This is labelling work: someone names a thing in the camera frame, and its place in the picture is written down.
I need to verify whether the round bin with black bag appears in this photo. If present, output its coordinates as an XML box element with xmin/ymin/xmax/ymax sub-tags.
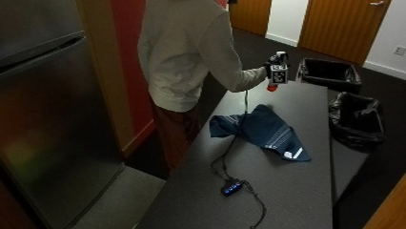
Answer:
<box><xmin>328</xmin><ymin>91</ymin><xmax>387</xmax><ymax>153</ymax></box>

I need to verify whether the narrow wooden door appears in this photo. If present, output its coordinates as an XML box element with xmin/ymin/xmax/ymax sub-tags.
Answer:
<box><xmin>228</xmin><ymin>0</ymin><xmax>274</xmax><ymax>37</ymax></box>

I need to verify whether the white cube of black markers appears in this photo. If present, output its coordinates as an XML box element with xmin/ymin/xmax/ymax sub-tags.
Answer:
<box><xmin>268</xmin><ymin>63</ymin><xmax>289</xmax><ymax>86</ymax></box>

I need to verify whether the square bin with black bag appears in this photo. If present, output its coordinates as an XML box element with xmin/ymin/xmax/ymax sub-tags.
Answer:
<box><xmin>294</xmin><ymin>57</ymin><xmax>365</xmax><ymax>95</ymax></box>

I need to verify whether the stainless steel refrigerator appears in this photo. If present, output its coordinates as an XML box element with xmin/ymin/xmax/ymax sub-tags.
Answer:
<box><xmin>0</xmin><ymin>0</ymin><xmax>127</xmax><ymax>229</ymax></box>

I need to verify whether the wooden panel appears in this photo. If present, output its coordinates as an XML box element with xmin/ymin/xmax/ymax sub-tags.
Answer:
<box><xmin>362</xmin><ymin>174</ymin><xmax>406</xmax><ymax>229</ymax></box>

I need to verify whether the light wooden door frame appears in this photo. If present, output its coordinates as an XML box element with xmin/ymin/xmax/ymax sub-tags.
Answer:
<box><xmin>75</xmin><ymin>0</ymin><xmax>137</xmax><ymax>157</ymax></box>

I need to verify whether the black hub with blue lights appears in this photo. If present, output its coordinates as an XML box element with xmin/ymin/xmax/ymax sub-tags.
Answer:
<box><xmin>220</xmin><ymin>177</ymin><xmax>246</xmax><ymax>198</ymax></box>

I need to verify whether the the person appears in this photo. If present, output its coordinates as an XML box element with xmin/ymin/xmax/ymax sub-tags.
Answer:
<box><xmin>137</xmin><ymin>0</ymin><xmax>270</xmax><ymax>176</ymax></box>

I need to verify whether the wide wooden door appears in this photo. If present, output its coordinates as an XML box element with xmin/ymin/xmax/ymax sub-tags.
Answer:
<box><xmin>297</xmin><ymin>0</ymin><xmax>393</xmax><ymax>67</ymax></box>

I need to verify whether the dark blue patterned cloth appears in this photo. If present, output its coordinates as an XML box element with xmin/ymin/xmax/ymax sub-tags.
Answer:
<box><xmin>208</xmin><ymin>103</ymin><xmax>313</xmax><ymax>163</ymax></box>

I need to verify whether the black cable of the glove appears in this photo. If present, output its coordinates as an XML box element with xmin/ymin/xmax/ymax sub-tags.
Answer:
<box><xmin>209</xmin><ymin>90</ymin><xmax>252</xmax><ymax>184</ymax></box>

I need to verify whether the black hub power cable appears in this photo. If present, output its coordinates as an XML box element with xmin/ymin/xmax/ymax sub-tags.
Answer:
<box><xmin>241</xmin><ymin>180</ymin><xmax>269</xmax><ymax>229</ymax></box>

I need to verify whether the white and red bottle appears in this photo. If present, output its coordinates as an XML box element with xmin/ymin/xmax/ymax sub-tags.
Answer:
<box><xmin>265</xmin><ymin>51</ymin><xmax>289</xmax><ymax>94</ymax></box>

